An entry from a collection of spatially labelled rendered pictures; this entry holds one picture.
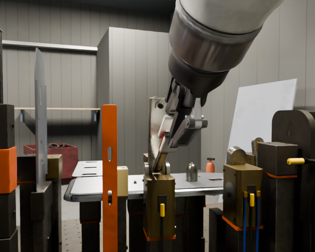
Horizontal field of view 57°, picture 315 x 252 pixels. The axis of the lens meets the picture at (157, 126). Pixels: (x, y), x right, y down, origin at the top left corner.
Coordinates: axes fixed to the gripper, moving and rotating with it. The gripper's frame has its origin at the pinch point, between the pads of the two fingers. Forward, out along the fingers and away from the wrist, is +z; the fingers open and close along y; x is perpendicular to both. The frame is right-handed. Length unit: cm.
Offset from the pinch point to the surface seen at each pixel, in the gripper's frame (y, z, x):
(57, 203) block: 1.9, 42.0, 23.9
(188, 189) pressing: -2.7, 21.7, -8.4
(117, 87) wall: 284, 340, -17
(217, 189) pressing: -3.3, 21.5, -15.6
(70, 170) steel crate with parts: 180, 438, 63
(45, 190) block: 0.6, 27.7, 24.9
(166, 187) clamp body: -5.6, 11.7, -0.8
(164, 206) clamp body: -8.9, 13.0, -0.3
